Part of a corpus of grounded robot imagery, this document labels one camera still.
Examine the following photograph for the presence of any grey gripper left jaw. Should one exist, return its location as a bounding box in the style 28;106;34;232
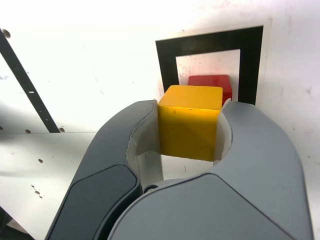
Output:
45;99;165;240

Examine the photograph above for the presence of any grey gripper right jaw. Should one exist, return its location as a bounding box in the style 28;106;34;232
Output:
107;100;315;240

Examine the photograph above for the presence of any yellow cube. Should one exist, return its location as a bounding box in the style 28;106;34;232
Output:
157;84;224;162

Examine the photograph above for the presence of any red cube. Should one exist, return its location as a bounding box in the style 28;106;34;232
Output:
187;74;234;104

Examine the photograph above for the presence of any black tape square outline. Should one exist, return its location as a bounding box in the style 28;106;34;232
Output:
154;24;265;181

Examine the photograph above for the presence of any black tape strip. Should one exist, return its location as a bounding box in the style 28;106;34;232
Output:
0;28;61;134

